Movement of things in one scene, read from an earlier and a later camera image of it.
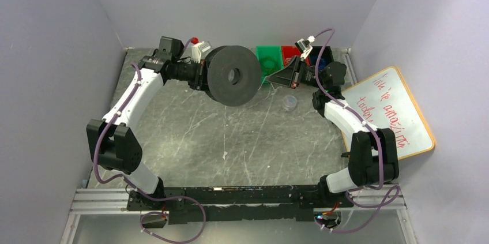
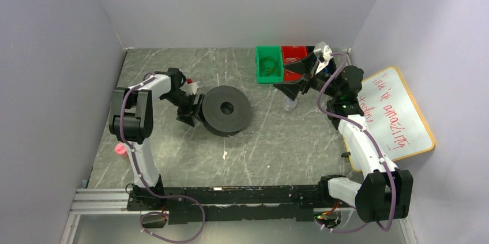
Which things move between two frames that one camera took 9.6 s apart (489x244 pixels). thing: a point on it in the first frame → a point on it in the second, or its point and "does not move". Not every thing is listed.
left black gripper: x=202 y=76 → x=190 y=108
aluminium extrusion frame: x=107 y=201 does not move
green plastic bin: x=270 y=60 does not move
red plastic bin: x=288 y=54 does not move
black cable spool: x=232 y=75 → x=225 y=111
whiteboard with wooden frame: x=383 y=100 does not move
